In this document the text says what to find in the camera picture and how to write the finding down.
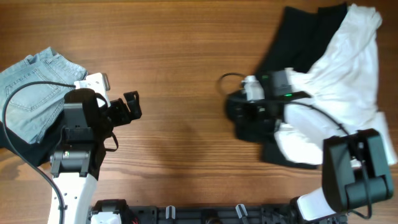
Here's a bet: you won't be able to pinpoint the black t-shirt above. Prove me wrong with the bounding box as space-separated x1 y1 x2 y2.
254 2 348 170

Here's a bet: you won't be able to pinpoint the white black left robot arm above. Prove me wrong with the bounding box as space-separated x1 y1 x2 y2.
48 88 142 223

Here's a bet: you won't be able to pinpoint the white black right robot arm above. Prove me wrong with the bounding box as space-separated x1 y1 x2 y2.
225 75 394 223

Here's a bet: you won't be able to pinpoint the light blue denim jeans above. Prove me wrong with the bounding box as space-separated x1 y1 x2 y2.
0 47 88 145

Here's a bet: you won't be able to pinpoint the black folded garment under jeans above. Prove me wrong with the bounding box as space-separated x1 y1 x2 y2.
1 112 65 166

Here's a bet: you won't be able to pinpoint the white shirt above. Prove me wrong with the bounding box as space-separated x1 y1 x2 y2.
275 4 397 165

